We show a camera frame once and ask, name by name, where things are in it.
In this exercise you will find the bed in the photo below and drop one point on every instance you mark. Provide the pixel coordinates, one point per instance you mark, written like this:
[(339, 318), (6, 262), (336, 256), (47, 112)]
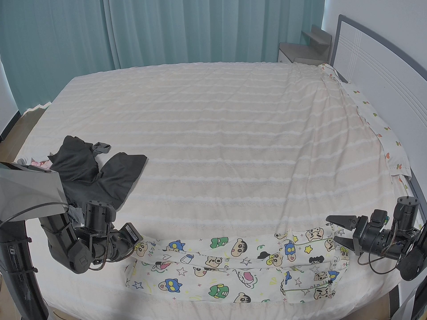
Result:
[(216, 128)]

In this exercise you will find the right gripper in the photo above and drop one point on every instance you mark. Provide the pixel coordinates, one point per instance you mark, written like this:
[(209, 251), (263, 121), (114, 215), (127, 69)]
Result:
[(377, 242)]

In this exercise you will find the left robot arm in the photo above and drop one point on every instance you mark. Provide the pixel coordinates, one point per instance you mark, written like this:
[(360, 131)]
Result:
[(66, 242)]

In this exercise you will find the grey bedside table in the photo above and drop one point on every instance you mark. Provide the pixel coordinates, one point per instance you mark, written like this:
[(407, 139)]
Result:
[(297, 52)]

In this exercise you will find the dark grey garment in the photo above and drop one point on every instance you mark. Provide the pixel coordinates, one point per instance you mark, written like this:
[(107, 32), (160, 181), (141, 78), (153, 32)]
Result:
[(101, 147)]

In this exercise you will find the white printed pillow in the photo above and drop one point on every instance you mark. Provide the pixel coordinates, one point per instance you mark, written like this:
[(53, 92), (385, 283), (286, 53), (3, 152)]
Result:
[(380, 125)]

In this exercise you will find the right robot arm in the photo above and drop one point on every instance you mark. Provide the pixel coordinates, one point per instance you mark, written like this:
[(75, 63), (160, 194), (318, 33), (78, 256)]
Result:
[(413, 258)]

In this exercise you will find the white printed pyjama top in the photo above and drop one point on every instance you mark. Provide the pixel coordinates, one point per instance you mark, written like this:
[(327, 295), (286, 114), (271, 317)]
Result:
[(233, 268)]

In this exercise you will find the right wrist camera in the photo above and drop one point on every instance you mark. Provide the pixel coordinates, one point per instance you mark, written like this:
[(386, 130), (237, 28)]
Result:
[(380, 218)]

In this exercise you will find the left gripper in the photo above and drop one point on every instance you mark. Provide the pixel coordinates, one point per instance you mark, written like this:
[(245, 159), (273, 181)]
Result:
[(128, 240)]

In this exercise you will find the black garment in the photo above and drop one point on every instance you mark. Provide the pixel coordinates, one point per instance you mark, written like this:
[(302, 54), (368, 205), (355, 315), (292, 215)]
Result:
[(86, 172)]

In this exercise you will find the blue-green curtain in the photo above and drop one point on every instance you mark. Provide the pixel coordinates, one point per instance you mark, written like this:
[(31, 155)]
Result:
[(216, 18), (50, 45)]

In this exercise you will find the pink garment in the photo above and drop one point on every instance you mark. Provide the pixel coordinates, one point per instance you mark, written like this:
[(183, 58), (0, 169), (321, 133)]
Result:
[(41, 164)]

